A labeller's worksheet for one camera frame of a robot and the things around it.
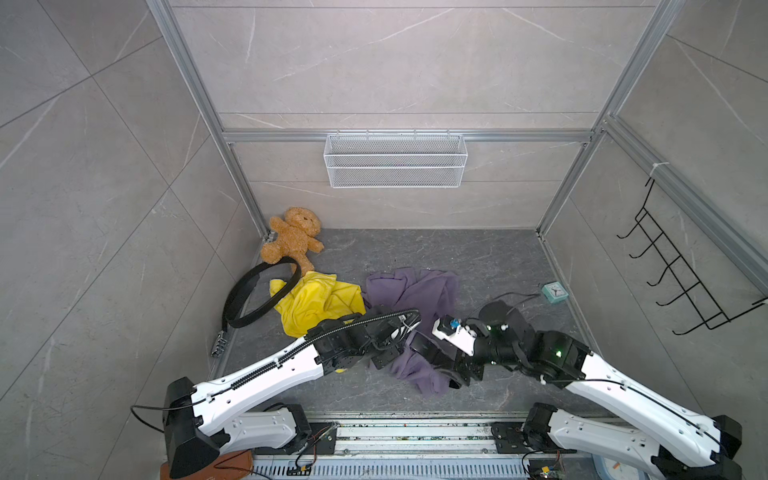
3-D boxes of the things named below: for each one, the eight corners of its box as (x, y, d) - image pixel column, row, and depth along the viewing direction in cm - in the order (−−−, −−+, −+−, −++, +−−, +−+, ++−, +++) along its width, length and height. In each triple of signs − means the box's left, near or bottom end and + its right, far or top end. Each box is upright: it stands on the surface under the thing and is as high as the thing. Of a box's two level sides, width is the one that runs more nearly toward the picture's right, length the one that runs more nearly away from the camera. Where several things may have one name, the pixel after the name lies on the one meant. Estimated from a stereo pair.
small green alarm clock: (551, 304, 101) (554, 299, 99) (540, 289, 105) (543, 284, 103) (566, 300, 102) (570, 295, 100) (554, 285, 106) (558, 280, 104)
